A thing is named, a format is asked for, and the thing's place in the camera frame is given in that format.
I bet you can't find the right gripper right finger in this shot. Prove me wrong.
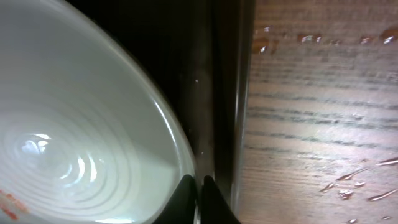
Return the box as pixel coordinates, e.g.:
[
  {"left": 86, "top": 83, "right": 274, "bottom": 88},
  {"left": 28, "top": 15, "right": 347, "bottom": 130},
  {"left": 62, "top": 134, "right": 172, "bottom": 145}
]
[{"left": 200, "top": 175, "right": 241, "bottom": 224}]

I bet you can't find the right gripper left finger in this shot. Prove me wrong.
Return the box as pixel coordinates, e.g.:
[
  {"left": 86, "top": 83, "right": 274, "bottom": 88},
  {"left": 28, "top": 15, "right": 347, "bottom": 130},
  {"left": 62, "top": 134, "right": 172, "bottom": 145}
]
[{"left": 153, "top": 175, "right": 197, "bottom": 224}]

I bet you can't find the pale blue plate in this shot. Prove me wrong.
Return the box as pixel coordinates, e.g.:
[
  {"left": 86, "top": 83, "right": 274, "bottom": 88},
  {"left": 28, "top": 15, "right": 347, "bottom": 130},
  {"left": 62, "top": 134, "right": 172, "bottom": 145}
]
[{"left": 1, "top": 1, "right": 195, "bottom": 223}]

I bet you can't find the brown plastic serving tray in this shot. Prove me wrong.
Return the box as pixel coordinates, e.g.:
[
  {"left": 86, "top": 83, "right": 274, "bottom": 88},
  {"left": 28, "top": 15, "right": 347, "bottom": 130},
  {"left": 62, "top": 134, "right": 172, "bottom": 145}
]
[{"left": 70, "top": 0, "right": 255, "bottom": 216}]

